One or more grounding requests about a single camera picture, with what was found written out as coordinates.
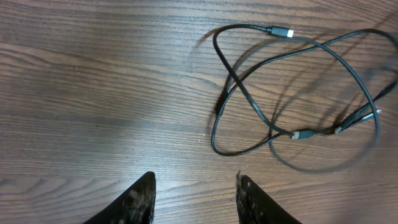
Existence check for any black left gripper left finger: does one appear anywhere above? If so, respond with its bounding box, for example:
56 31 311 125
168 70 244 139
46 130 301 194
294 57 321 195
84 171 156 224

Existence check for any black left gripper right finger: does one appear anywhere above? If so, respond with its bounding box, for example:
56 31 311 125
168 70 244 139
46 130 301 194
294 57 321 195
236 171 301 224

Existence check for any black thick USB cable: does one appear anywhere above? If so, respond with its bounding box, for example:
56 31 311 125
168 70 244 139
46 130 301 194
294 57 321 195
217 28 398 134

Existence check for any black thin USB cable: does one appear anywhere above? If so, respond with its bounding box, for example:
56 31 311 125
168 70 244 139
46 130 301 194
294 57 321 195
210 24 320 157

